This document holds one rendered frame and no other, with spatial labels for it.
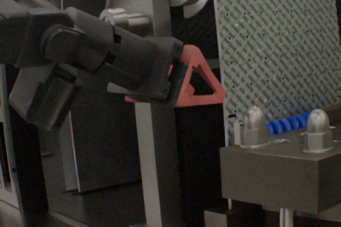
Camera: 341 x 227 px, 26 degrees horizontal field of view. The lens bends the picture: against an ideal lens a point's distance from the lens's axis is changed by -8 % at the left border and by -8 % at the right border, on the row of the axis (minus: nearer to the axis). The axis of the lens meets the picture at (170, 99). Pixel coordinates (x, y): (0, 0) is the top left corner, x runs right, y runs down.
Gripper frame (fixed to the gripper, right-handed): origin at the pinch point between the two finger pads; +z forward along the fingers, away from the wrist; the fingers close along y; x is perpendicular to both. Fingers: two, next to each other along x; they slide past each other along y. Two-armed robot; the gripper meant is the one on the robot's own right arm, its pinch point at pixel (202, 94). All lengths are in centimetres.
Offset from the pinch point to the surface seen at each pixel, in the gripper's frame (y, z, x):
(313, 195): 17.8, 4.9, -8.5
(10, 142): -35.2, -6.1, -12.0
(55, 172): -60, 16, -14
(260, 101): -1.6, 10.2, 2.5
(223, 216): 0.2, 8.6, -12.8
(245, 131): 5.6, 3.1, -3.0
